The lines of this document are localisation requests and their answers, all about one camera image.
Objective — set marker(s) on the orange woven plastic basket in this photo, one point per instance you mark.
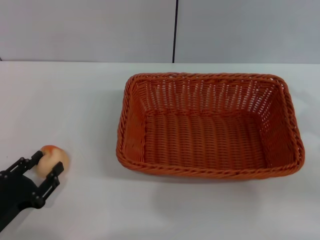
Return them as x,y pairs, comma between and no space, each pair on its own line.
200,140

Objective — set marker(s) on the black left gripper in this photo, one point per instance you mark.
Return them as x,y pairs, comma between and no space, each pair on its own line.
17,190

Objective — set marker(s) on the pale peach fruit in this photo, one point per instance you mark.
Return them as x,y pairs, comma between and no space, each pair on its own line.
57,157

